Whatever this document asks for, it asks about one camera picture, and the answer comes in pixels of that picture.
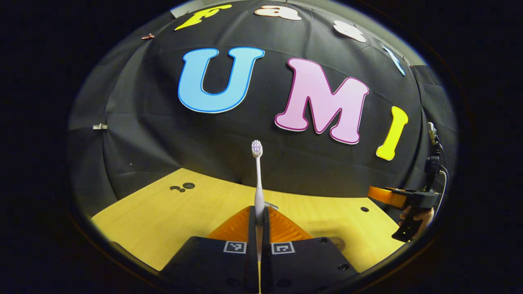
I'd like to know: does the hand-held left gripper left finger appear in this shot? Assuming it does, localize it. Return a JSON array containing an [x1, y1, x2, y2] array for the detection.
[[161, 206, 259, 294]]

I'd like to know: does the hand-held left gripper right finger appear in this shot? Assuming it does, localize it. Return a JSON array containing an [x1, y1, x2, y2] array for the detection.
[[261, 206, 359, 294]]

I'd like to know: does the white toothbrush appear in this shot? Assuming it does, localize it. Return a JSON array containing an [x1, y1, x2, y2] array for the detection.
[[251, 140, 265, 262]]

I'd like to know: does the black backdrop cloth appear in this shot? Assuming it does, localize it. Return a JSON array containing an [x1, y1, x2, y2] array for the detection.
[[67, 0, 458, 217]]

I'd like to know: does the hand-held gripper cable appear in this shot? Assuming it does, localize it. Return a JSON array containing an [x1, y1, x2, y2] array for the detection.
[[438, 168, 450, 207]]

